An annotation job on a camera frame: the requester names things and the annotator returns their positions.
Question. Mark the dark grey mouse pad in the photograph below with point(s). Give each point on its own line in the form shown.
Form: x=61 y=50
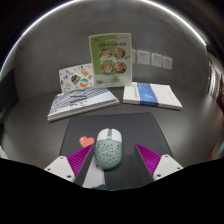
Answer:
x=136 y=128

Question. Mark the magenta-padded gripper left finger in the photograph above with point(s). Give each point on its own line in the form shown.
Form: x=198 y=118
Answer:
x=60 y=166

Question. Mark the grey striped cover book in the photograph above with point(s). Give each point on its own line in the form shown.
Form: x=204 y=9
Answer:
x=80 y=101

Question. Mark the dark framed glass door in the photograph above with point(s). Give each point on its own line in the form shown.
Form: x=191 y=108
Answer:
x=216 y=83

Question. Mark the white book with blue stripe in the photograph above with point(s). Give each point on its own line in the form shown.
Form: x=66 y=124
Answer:
x=151 y=95

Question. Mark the white wall socket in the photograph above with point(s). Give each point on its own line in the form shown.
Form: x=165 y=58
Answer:
x=143 y=57
x=134 y=56
x=157 y=60
x=167 y=63

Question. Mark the green and white perforated mouse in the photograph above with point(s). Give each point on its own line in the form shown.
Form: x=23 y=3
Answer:
x=108 y=151

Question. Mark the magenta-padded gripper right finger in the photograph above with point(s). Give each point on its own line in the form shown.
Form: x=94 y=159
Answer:
x=166 y=164

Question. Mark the white card with stickers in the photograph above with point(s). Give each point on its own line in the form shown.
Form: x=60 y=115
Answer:
x=75 y=78

